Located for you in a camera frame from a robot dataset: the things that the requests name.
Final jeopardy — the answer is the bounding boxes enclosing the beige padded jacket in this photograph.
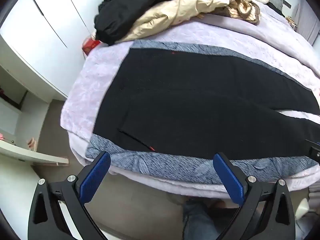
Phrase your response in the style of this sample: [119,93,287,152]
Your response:
[120,0,237,43]

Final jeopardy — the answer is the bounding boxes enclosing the white wardrobe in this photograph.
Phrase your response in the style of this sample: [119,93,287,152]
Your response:
[0,0,100,103]

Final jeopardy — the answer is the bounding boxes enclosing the black jacket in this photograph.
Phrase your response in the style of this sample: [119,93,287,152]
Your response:
[94,0,203,46]

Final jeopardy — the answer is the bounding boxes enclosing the small bedside ornament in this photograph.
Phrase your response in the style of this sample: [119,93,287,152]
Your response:
[286,16,298,31]

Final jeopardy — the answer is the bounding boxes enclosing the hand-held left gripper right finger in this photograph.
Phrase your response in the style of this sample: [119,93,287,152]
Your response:
[212,152,297,240]

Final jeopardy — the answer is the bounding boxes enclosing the brown striped garment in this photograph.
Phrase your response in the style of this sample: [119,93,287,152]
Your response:
[212,0,262,25]

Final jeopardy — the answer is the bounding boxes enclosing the lilac plush bed blanket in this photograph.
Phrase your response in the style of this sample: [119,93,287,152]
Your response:
[60,5,320,202]

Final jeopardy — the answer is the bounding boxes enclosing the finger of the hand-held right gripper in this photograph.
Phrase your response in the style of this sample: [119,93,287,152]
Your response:
[305,139,320,165]

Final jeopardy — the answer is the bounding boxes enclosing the black pants with grey stripe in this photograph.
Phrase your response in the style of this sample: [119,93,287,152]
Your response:
[85,40,320,188]

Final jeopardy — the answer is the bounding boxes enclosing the red box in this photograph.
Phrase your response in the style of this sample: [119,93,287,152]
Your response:
[82,36,102,57]

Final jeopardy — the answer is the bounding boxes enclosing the pink small object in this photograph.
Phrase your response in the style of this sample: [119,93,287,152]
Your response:
[27,137,38,152]

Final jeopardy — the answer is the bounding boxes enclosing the white rounded object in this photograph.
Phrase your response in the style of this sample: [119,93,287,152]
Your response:
[295,197,310,220]

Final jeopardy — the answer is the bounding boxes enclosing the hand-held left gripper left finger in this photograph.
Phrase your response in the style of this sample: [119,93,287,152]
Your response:
[27,151,112,240]

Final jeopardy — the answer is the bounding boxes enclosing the person's legs in jeans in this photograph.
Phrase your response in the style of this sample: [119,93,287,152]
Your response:
[182,198,218,240]

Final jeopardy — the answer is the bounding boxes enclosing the white shelf unit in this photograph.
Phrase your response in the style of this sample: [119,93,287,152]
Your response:
[0,35,69,167]

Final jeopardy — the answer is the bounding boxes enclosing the grey curtain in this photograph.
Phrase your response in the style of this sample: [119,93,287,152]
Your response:
[297,0,320,46]

